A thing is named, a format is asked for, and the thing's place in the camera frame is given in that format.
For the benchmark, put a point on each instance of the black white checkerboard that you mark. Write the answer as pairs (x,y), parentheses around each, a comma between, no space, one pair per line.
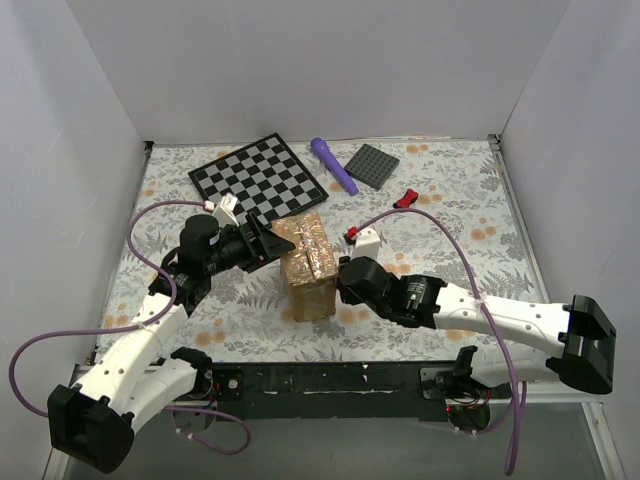
(266,177)

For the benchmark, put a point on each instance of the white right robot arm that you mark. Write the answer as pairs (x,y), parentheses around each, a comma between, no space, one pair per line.
(571,343)

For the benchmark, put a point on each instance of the purple cylindrical handle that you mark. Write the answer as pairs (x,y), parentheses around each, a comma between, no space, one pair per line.
(321,149)

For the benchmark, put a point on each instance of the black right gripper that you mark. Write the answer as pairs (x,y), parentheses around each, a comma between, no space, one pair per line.
(343,281)

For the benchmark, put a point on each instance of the red black utility knife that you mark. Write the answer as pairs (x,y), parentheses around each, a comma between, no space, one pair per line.
(407,200)

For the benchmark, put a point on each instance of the brown taped cardboard box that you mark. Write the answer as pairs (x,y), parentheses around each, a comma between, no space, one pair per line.
(310,270)

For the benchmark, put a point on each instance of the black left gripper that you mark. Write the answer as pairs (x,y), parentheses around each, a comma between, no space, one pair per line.
(255,242)

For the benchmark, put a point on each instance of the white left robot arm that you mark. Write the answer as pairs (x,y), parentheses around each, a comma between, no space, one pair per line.
(95,419)

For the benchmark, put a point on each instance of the dark grey studded plate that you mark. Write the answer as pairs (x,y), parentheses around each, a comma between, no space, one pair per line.
(371,166)

